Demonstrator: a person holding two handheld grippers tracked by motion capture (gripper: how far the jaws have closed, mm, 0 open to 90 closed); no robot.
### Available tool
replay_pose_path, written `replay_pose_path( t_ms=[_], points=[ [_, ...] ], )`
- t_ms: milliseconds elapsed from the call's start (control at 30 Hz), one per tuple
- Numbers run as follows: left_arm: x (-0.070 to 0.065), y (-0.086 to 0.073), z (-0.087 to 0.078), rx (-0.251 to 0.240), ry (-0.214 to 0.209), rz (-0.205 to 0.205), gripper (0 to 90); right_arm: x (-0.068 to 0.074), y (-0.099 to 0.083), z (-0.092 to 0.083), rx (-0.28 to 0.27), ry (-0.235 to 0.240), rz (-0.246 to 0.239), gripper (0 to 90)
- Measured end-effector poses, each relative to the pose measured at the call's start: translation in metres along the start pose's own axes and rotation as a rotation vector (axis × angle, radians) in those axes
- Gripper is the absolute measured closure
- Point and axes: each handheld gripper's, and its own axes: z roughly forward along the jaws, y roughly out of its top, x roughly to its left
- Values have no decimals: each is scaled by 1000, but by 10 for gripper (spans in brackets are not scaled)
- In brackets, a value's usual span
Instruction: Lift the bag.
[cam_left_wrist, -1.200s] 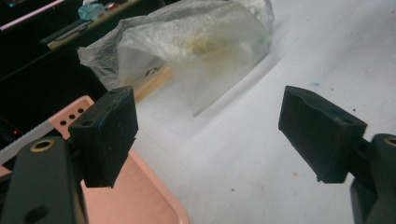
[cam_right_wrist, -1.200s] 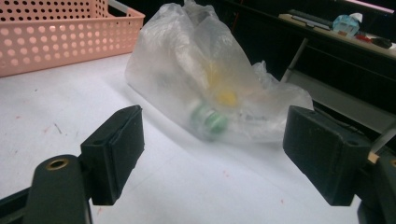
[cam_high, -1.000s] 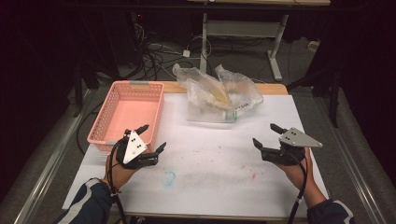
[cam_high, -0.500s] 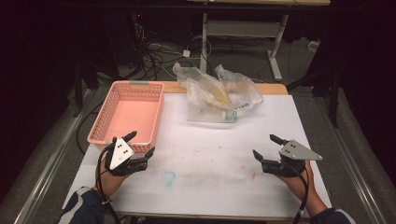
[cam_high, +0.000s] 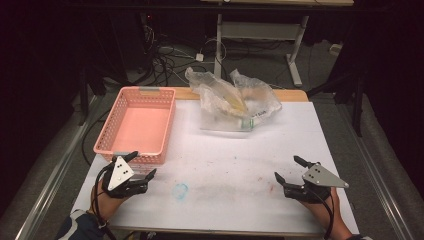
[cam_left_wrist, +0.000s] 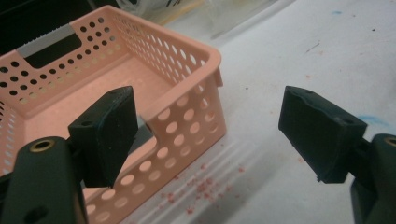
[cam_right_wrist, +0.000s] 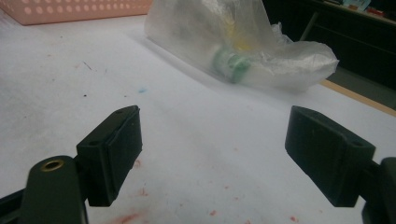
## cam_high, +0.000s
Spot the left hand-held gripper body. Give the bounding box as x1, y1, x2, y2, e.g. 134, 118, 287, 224
100, 155, 150, 200

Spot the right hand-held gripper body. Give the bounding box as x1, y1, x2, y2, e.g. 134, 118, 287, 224
282, 162, 350, 205

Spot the pink plastic basket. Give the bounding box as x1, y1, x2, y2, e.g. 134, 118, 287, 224
93, 86, 177, 165

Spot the clear plastic bag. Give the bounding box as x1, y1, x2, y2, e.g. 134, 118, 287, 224
184, 66, 283, 133

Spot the person's left hand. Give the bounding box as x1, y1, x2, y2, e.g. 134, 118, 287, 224
89, 181, 130, 224

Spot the person's right hand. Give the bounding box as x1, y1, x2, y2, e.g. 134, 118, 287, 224
299, 188, 354, 240

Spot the white table mat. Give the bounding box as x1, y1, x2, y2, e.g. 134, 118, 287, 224
71, 99, 360, 236

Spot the black stand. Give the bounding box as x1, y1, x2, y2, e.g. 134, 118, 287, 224
77, 64, 109, 127
307, 64, 369, 138

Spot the white-legged desk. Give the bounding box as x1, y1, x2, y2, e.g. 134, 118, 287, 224
199, 0, 355, 88

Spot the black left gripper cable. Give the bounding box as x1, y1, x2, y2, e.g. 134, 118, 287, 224
93, 164, 118, 240

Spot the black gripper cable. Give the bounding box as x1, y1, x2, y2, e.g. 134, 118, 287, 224
309, 186, 336, 240
93, 164, 118, 240

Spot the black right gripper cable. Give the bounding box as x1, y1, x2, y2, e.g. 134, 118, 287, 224
309, 186, 336, 240

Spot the black floor cable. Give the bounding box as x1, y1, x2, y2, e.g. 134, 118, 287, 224
81, 108, 113, 167

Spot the metal floor rail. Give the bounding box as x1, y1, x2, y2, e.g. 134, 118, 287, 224
13, 94, 103, 240
334, 99, 416, 240

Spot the bundle of floor cables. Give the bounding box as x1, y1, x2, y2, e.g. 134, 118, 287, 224
141, 19, 231, 88

